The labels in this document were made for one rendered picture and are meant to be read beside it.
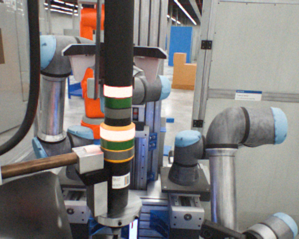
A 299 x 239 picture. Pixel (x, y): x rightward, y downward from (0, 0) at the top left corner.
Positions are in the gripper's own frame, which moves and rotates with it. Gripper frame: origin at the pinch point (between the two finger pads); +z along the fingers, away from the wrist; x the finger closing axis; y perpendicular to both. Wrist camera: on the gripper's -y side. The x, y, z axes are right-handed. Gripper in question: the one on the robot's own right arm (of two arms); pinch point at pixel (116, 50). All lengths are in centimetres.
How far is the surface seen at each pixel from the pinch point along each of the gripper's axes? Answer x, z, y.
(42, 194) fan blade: 12.0, -0.7, 23.6
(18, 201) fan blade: 14.9, 1.5, 23.4
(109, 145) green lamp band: 0.9, 9.7, 10.7
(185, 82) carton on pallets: -265, -883, 140
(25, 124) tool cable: 9.4, 12.6, 7.1
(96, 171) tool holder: 2.4, 10.6, 13.6
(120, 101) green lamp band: -0.3, 9.4, 5.4
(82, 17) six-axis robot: 43, -399, -30
